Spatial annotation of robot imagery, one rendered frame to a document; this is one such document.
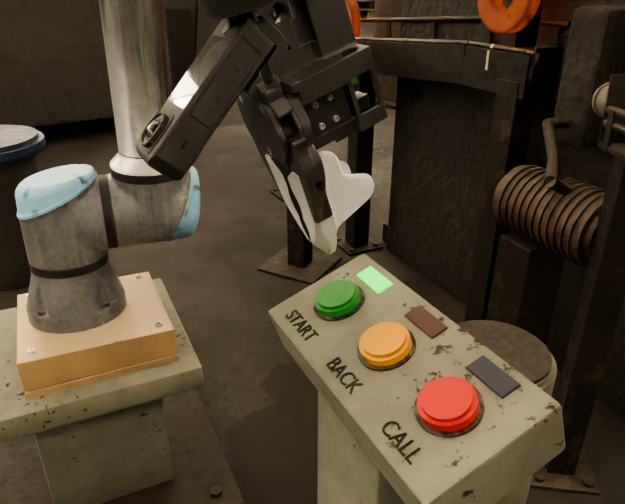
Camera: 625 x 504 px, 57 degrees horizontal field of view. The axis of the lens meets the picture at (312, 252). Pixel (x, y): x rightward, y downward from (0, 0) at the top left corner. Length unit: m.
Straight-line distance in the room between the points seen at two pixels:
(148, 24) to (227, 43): 0.47
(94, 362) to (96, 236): 0.19
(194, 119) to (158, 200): 0.53
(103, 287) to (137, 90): 0.31
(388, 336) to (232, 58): 0.23
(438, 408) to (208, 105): 0.24
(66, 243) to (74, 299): 0.09
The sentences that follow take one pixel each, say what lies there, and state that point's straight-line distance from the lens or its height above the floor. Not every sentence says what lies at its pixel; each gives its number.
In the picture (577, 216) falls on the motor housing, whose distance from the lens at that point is 1.01.
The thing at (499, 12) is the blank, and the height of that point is 0.78.
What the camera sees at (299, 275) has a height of 0.01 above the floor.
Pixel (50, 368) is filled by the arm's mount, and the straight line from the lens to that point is 0.93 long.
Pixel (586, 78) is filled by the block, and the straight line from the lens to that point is 1.17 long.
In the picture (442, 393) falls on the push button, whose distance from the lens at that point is 0.40.
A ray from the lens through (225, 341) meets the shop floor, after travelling 1.51.
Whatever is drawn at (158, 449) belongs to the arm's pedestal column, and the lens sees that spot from 1.10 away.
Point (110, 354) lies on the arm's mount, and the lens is 0.93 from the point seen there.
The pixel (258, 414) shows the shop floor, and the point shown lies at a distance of 1.29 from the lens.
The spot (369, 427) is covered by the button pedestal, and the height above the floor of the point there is 0.58.
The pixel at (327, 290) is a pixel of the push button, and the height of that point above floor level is 0.61.
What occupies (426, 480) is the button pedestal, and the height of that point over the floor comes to 0.59.
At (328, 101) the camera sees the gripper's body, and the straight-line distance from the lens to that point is 0.41.
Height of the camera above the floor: 0.86
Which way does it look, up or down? 26 degrees down
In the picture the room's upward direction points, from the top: straight up
